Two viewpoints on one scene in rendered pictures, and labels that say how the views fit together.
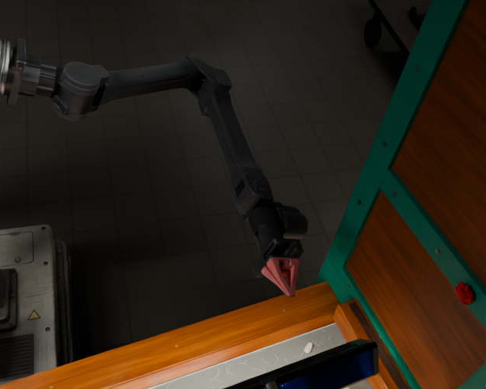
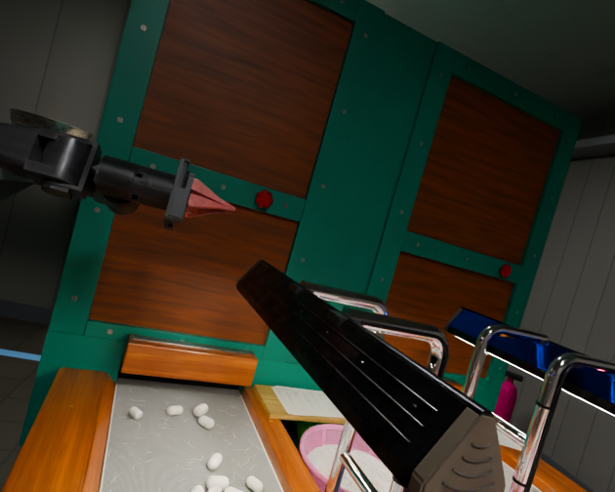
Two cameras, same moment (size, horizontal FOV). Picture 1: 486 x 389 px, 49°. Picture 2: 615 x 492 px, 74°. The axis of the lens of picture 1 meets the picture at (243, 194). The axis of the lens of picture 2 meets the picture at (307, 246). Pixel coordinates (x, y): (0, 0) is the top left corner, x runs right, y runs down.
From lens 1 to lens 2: 108 cm
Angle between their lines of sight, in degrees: 83
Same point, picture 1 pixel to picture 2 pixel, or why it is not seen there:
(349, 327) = (158, 350)
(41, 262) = not seen: outside the picture
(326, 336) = (128, 400)
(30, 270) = not seen: outside the picture
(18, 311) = not seen: outside the picture
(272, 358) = (127, 447)
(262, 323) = (73, 429)
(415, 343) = (223, 304)
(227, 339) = (71, 471)
